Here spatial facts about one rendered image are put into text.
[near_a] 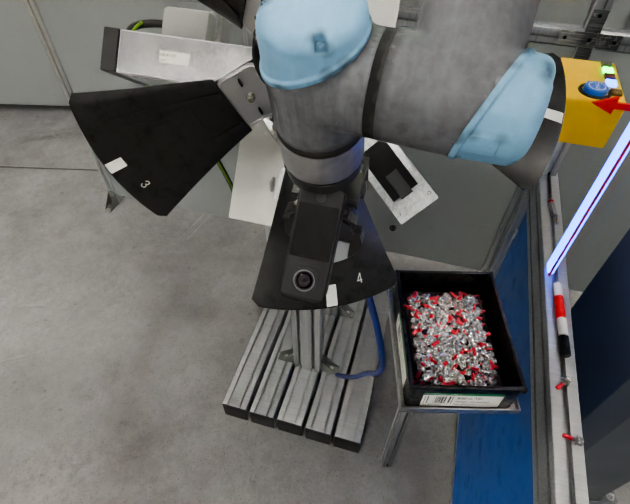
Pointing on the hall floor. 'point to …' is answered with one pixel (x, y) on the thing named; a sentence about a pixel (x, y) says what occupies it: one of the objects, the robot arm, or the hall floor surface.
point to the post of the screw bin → (395, 437)
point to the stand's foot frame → (295, 385)
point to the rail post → (508, 232)
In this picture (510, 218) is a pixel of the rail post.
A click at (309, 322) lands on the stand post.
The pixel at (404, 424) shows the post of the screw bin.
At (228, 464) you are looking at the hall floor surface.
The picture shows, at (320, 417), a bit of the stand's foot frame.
